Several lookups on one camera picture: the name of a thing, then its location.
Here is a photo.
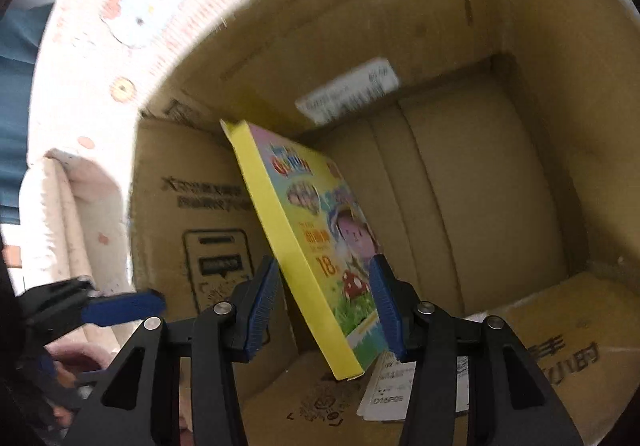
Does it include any person's left forearm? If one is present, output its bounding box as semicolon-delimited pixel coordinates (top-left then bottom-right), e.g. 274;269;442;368
47;342;111;379

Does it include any white shipping label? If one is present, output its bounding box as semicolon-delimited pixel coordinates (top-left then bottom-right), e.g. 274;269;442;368
294;57;402;125

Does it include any white barcode label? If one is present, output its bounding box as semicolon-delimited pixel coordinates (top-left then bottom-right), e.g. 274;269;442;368
356;351;471;423

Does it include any pink printed blanket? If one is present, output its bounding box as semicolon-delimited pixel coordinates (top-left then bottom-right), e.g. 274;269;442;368
19;0;640;362

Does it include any brown cardboard box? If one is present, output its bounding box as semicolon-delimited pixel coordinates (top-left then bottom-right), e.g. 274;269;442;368
127;0;640;446

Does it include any teal cloth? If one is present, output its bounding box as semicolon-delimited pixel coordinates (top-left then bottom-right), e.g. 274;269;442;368
0;1;57;227

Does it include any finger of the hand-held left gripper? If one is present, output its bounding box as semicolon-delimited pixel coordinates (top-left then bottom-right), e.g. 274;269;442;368
15;277;167;343

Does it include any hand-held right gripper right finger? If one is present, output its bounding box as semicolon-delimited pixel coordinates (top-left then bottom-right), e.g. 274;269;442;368
369;254;586;446

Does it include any yellow crayon box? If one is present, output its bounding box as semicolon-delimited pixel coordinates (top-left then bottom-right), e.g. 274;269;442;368
220;119;387;382

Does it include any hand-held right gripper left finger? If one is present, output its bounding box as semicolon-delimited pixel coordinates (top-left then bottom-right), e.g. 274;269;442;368
62;255;282;446

